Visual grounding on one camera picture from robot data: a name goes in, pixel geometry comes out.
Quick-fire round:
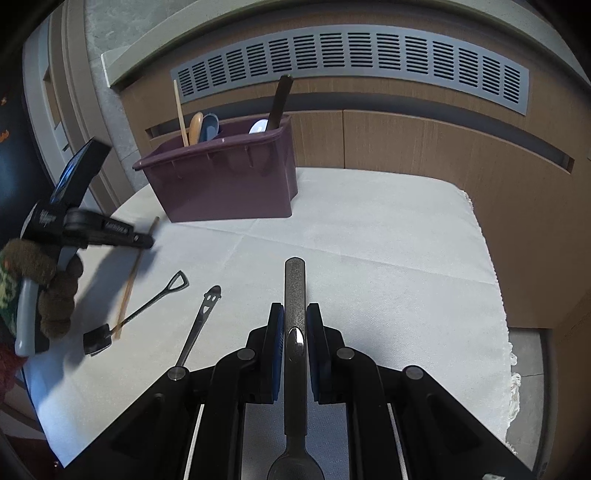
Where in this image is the plain metal spoon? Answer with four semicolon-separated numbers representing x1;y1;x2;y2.
268;257;326;480

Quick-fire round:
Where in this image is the long grey vent grille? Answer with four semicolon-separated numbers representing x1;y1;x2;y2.
170;27;529;116

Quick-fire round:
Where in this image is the wooden chopstick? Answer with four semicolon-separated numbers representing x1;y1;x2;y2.
173;79;190;147
113;216;160;341

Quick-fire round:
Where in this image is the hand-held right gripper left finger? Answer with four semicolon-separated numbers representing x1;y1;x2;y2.
60;302;287;480

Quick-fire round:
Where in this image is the purple plastic utensil box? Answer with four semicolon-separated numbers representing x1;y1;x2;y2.
132;113;300;223

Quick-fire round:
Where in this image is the person's left hand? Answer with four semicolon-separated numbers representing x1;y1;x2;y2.
0;237;86;340

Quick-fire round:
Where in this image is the beige kitchen counter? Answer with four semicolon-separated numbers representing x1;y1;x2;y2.
102;0;591;333

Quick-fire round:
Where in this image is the black handle metal spoon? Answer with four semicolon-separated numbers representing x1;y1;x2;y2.
268;75;294;131

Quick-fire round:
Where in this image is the black shovel-shaped spoon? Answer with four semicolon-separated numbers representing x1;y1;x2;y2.
83;271;190;357

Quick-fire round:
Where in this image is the blue-grey plastic spoon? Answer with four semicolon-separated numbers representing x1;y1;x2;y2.
198;114;221;141

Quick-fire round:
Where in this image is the white tablecloth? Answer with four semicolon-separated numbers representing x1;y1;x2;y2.
21;166;522;469

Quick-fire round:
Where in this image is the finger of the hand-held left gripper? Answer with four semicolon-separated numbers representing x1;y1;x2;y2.
65;208;155;251

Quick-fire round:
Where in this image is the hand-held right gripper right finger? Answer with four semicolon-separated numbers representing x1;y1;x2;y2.
305;302;550;480

